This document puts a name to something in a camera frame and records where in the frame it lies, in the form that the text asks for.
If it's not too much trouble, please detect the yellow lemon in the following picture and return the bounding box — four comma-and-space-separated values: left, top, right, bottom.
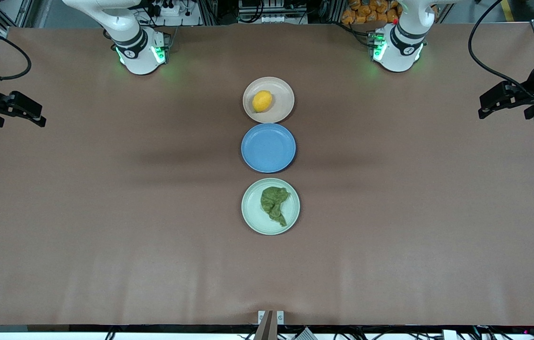
252, 90, 273, 113

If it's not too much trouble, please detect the green lettuce leaf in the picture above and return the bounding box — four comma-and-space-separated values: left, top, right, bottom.
260, 187, 292, 227

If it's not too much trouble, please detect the white power strip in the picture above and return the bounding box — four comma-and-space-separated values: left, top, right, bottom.
146, 0, 201, 26

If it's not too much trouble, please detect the beige round plate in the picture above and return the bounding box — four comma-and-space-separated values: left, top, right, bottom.
242, 76, 295, 124

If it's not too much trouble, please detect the blue round plate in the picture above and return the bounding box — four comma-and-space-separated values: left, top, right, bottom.
241, 123, 297, 174

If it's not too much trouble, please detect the pale green round plate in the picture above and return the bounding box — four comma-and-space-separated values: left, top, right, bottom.
241, 178, 301, 236

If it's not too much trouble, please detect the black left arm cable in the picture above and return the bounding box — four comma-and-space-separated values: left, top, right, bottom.
467, 0, 532, 95

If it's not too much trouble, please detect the black base cable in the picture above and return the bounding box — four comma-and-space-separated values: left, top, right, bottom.
342, 23, 377, 48

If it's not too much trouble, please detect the white mount bracket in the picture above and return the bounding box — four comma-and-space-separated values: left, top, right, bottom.
258, 310, 285, 325

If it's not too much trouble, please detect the brown camera post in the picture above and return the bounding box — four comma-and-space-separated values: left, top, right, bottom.
254, 310, 275, 340

